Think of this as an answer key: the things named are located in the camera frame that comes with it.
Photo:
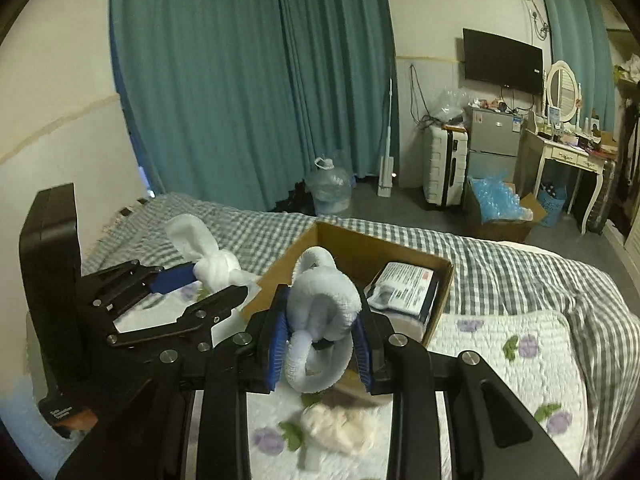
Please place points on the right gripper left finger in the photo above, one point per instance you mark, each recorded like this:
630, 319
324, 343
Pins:
247, 362

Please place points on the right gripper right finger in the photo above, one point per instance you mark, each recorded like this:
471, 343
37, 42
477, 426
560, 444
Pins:
491, 433

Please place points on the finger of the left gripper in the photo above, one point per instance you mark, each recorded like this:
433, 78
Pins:
104, 296
201, 316

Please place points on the knotted white sock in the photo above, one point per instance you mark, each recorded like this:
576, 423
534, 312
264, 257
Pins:
214, 267

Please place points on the white blue sock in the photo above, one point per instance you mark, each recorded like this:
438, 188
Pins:
323, 305

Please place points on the cream cloth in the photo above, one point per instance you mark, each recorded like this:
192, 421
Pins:
347, 431

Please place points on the black white packaged pack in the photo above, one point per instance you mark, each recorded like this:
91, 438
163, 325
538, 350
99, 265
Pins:
404, 289

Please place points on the open cardboard box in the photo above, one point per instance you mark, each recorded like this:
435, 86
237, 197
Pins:
361, 257

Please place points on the grey checkered duvet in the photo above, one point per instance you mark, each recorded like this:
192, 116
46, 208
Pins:
489, 279

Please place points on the clear water jug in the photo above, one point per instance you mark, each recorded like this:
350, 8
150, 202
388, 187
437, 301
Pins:
330, 187

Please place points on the box of blue bags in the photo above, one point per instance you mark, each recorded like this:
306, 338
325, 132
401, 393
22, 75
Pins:
494, 211

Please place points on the blue basket under table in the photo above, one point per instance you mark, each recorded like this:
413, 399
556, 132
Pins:
552, 199

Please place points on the large teal curtain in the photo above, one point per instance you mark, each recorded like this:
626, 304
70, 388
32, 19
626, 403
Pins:
232, 100

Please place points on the white suitcase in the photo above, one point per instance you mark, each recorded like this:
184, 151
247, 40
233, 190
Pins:
445, 154

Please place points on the white dressing table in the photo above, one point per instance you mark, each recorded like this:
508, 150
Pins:
535, 151

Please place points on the small silver fridge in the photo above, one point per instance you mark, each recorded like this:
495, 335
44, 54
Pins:
494, 139

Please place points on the white oval vanity mirror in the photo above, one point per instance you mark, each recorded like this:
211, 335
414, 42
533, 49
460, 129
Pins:
562, 91

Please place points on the right teal curtain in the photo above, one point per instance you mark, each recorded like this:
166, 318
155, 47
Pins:
578, 38

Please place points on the black wall television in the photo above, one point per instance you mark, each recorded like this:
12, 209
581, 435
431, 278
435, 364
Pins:
502, 61

